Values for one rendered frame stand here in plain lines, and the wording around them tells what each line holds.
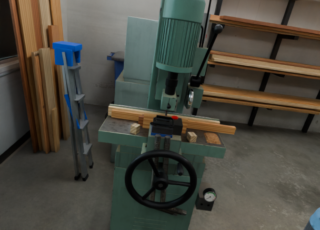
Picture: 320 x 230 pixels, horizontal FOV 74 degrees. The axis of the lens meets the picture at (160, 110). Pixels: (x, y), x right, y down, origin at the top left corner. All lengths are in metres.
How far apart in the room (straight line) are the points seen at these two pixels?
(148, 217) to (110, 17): 2.71
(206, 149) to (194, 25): 0.56
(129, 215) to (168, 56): 0.87
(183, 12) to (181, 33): 0.08
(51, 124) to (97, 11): 1.74
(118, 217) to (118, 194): 0.16
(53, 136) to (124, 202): 1.40
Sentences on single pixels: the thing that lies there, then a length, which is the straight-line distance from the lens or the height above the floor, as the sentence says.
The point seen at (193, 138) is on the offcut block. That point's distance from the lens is 1.00.
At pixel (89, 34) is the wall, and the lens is 3.41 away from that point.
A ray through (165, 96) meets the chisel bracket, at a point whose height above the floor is 1.07.
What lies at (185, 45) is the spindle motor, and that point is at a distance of 0.95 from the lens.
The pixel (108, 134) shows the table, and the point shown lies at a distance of 1.01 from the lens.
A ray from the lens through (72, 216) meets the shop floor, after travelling 1.85.
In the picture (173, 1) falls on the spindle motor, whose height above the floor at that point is 1.48.
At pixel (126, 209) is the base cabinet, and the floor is 0.44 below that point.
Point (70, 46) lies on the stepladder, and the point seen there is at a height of 1.15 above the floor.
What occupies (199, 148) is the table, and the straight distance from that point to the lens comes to 1.02.
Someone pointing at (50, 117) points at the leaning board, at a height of 0.39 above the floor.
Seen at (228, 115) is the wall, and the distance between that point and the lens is 3.79.
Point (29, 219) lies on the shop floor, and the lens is 1.90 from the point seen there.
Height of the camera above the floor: 1.39
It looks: 22 degrees down
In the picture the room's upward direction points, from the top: 9 degrees clockwise
